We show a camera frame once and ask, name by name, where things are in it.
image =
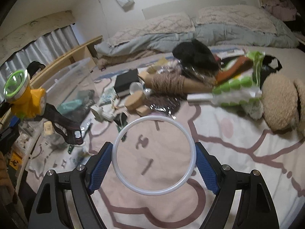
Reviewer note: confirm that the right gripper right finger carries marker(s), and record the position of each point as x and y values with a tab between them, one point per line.
256	208

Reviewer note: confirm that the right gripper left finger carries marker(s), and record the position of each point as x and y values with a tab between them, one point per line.
50	208

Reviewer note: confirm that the yellow grey headlamp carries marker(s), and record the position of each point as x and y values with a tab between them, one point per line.
27	103

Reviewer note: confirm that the yellow tissue pack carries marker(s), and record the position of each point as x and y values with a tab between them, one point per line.
48	128

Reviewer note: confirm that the clear plastic storage bin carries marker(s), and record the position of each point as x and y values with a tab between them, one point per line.
80	113

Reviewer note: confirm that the teal plastic bag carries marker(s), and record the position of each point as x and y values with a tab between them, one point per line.
67	107

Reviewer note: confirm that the black sun visor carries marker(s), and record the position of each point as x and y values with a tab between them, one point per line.
34	67

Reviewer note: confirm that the patterned bed sheet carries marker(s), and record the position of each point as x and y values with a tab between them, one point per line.
229	134

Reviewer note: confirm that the beige fluffy plush toy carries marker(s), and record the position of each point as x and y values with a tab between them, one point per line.
283	102

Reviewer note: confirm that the green dotted plastic bag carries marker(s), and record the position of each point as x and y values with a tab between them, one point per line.
238	81

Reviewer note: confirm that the white matchbox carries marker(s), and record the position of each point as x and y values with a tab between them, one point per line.
205	97

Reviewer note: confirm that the grey curtain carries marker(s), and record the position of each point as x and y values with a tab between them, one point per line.
45	50

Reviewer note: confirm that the wooden bedside shelf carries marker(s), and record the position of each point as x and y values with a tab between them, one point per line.
59	59

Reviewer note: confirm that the small wooden block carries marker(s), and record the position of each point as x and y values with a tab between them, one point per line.
143	110

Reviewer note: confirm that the black gift box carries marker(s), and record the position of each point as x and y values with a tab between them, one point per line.
123	82

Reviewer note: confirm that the clear plastic cup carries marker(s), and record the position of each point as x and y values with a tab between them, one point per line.
134	87

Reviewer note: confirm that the grey blue duvet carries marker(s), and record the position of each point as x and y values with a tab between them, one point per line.
208	34

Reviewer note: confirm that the beige quilted pillow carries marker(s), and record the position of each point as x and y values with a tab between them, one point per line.
164	24
250	17

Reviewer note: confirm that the open wardrobe shelf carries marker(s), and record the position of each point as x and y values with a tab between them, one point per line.
283	10

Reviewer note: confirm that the cardboard cone with rope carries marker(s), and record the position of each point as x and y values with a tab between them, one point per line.
173	84

